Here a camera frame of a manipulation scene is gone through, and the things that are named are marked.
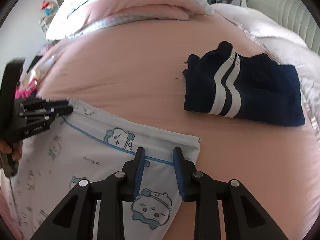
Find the white cartoon print garment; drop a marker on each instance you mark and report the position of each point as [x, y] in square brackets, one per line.
[93, 144]

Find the light pink blanket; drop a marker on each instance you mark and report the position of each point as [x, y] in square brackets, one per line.
[285, 47]

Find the pink bed sheet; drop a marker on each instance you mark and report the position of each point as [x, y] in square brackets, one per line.
[135, 72]

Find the pink folded quilt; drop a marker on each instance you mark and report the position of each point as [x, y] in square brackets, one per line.
[77, 17]

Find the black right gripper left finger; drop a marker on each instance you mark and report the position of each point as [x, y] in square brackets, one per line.
[99, 203]

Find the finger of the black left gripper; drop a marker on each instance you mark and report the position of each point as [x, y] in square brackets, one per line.
[58, 111]
[45, 102]

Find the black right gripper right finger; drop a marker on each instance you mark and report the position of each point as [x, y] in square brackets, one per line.
[244, 217]

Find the red pink garment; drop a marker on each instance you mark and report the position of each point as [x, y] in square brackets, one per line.
[25, 92]

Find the person's left hand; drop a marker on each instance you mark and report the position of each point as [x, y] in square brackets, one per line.
[15, 150]

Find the navy white striped folded garment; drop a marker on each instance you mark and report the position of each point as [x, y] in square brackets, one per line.
[224, 83]

